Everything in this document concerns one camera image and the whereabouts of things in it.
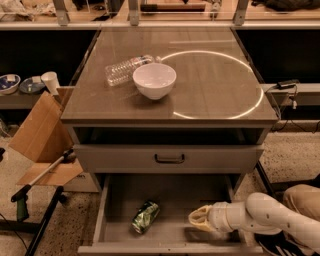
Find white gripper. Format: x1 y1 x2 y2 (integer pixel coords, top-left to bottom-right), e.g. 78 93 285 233
188 202 233 233

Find green soda can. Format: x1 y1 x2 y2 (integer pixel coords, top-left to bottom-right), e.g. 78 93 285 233
131 200 160 234

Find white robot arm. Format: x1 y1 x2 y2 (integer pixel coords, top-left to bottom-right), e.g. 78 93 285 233
188 192 320 253

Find open middle drawer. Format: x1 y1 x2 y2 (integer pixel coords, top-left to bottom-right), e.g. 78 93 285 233
78 174 263 256

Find grey drawer cabinet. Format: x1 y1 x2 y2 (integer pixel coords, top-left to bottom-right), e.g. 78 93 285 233
62 27 278 188

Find black sneaker white stripes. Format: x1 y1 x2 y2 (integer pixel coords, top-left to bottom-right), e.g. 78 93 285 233
254 232 306 256

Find person's khaki trouser leg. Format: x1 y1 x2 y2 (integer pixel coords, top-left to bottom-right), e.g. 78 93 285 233
283 184 320 221

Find white ceramic bowl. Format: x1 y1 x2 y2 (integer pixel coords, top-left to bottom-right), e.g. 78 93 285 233
133 63 177 100

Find clear plastic water bottle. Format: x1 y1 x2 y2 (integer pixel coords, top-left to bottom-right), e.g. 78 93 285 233
105 55 162 86

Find brown cardboard box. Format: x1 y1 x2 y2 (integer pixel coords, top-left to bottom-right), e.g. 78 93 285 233
9 92 73 185

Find white paper cup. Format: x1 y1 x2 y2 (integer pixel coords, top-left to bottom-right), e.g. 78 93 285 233
41 71 60 95

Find blue patterned plate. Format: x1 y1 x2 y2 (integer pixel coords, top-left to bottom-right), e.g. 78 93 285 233
19 76 45 95

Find blue patterned bowl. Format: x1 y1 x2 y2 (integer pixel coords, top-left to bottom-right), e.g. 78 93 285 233
0 74 21 95

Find top drawer with black handle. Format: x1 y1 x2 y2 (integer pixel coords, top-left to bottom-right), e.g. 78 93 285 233
74 144 264 174

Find black stand frame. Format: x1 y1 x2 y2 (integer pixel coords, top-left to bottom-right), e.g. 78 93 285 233
0 185 67 256

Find black power adapter with cable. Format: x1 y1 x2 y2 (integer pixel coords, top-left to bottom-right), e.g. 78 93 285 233
276 79 299 110

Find grabber tool with green handle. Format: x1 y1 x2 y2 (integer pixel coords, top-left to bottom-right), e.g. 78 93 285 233
11 149 75 222

